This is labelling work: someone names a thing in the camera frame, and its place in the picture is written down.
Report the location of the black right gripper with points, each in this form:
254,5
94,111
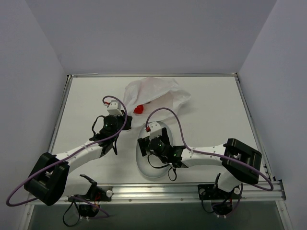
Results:
141,146

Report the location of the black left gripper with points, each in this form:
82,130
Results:
127,122

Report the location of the red fake fruit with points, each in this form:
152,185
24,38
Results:
139,109

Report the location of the white plastic bag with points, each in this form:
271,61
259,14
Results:
153,93

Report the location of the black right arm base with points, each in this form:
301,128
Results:
223,203

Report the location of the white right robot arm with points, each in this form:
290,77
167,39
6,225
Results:
237,162

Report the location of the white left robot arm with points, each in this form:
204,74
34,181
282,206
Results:
48,180

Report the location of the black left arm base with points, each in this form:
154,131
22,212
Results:
86,190

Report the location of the white oval plate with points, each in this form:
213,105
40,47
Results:
150,165

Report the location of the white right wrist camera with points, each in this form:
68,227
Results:
154,130

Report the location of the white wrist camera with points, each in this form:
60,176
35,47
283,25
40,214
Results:
154,130
114,108

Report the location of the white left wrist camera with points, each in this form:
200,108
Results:
114,108

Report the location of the aluminium front rail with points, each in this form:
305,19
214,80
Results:
181,193

